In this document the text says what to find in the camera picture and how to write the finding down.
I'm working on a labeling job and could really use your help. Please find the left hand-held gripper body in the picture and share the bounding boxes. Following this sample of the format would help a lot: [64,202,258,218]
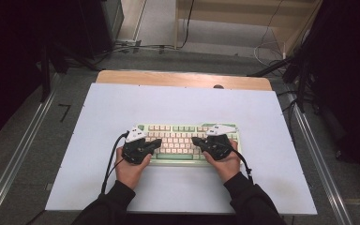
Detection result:
[121,126,153,165]

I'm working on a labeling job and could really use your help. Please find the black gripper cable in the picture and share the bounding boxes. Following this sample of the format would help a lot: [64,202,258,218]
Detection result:
[229,146,255,186]
[100,130,129,195]

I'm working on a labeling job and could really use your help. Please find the black hanging cable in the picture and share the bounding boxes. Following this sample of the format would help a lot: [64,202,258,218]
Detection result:
[177,0,196,51]

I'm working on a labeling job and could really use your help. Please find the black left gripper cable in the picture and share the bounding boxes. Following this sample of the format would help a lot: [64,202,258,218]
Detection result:
[100,130,129,195]

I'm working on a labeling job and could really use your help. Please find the green and cream keyboard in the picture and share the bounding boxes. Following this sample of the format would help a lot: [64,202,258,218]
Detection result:
[136,122,243,167]

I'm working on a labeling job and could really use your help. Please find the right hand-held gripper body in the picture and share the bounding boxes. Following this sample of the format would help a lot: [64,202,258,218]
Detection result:
[203,124,239,161]

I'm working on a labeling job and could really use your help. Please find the dark curtain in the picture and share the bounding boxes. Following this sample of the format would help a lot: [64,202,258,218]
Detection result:
[293,0,360,188]
[0,0,85,149]

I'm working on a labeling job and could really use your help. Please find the black floor cables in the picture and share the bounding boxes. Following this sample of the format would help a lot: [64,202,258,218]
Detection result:
[93,41,177,59]

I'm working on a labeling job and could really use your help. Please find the aluminium floor rail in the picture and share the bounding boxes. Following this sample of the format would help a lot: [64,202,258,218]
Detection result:
[285,92,355,225]
[0,73,60,225]

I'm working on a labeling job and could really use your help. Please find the white table mat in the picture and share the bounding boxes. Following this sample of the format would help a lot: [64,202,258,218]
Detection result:
[45,82,318,216]

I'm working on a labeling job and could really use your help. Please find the wooden shelf unit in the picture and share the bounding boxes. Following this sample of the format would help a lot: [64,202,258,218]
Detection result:
[173,0,323,59]

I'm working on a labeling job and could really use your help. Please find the person's left hand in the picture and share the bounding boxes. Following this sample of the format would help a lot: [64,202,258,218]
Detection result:
[114,146,153,191]

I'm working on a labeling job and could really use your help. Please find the person's right hand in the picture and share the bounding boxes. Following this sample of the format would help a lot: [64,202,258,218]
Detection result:
[202,140,242,185]

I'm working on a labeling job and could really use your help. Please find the black metal stand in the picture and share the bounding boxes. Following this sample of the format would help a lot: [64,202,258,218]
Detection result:
[38,40,101,102]
[247,55,322,113]

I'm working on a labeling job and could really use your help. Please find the white cable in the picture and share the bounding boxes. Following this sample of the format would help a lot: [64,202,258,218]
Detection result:
[253,0,287,68]

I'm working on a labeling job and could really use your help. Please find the black cabinet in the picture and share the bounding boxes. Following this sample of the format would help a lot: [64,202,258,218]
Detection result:
[74,0,126,60]

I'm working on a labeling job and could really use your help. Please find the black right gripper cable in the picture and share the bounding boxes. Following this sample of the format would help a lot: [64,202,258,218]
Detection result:
[229,146,255,186]

